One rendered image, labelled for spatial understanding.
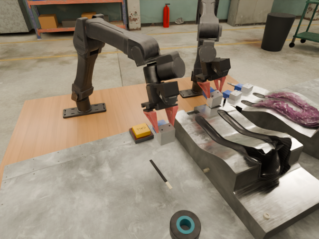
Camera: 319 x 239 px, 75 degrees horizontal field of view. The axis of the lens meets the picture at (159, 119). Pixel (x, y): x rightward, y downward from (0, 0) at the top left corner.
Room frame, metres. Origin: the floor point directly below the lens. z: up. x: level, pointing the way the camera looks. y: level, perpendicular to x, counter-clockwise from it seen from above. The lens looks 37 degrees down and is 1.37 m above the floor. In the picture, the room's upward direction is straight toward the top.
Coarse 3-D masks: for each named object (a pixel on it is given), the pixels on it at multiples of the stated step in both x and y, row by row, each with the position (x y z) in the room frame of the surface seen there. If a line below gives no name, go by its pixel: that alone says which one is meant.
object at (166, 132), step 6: (162, 120) 0.56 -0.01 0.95; (162, 126) 0.51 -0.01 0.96; (168, 126) 0.51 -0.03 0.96; (162, 132) 0.48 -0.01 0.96; (168, 132) 0.49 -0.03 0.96; (174, 132) 0.50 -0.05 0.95; (156, 138) 0.51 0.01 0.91; (162, 138) 0.48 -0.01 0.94; (168, 138) 0.49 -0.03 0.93; (174, 138) 0.50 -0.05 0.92; (162, 144) 0.48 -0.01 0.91
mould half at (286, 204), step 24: (192, 120) 0.64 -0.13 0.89; (216, 120) 0.64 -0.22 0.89; (240, 120) 0.64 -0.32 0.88; (192, 144) 0.53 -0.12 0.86; (216, 144) 0.50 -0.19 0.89; (264, 144) 0.46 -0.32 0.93; (216, 168) 0.41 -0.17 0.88; (240, 168) 0.37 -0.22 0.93; (240, 192) 0.34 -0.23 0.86; (264, 192) 0.34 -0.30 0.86; (288, 192) 0.34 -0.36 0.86; (312, 192) 0.34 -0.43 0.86; (240, 216) 0.30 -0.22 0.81; (288, 216) 0.27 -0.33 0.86
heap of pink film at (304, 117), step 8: (272, 96) 0.82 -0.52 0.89; (280, 96) 0.79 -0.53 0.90; (288, 96) 0.77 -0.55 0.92; (296, 96) 0.78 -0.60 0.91; (256, 104) 0.78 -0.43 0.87; (264, 104) 0.74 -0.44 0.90; (272, 104) 0.71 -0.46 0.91; (280, 104) 0.70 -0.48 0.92; (288, 104) 0.72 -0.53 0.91; (296, 104) 0.74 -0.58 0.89; (304, 104) 0.73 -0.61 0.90; (288, 112) 0.67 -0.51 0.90; (296, 112) 0.68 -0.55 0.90; (304, 112) 0.68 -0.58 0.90; (312, 112) 0.68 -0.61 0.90; (296, 120) 0.64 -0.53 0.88; (304, 120) 0.64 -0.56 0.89; (312, 120) 0.63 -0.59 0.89
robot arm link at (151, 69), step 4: (148, 64) 0.60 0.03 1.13; (152, 64) 0.57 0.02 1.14; (156, 64) 0.56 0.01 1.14; (144, 68) 0.58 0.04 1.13; (148, 68) 0.57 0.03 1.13; (152, 68) 0.57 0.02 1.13; (156, 68) 0.57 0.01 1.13; (144, 72) 0.58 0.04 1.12; (148, 72) 0.57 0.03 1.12; (152, 72) 0.56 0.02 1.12; (156, 72) 0.56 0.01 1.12; (144, 76) 0.58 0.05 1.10; (148, 76) 0.56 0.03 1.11; (152, 76) 0.56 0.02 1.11; (156, 76) 0.56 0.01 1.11; (148, 80) 0.56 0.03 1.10; (152, 80) 0.55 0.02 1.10; (156, 80) 0.55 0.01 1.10; (160, 80) 0.56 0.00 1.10
